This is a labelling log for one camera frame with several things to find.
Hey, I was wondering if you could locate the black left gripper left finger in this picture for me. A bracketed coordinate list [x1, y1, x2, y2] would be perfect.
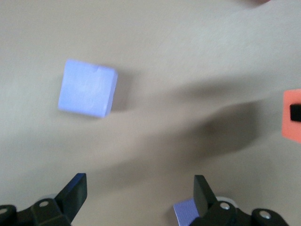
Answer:
[0, 173, 88, 226]

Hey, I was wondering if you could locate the paper table cover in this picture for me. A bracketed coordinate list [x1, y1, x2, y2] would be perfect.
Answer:
[0, 0, 301, 226]

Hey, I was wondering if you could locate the purple foam block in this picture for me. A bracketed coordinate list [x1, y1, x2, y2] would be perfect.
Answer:
[173, 197, 200, 226]
[57, 58, 119, 118]

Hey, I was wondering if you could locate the orange foam block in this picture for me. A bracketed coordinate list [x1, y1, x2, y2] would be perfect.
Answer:
[281, 89, 301, 144]

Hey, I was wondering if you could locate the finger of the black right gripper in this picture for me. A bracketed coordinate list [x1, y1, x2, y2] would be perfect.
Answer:
[289, 103, 301, 122]

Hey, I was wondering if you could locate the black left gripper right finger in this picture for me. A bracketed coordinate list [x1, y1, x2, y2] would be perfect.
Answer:
[188, 175, 291, 226]

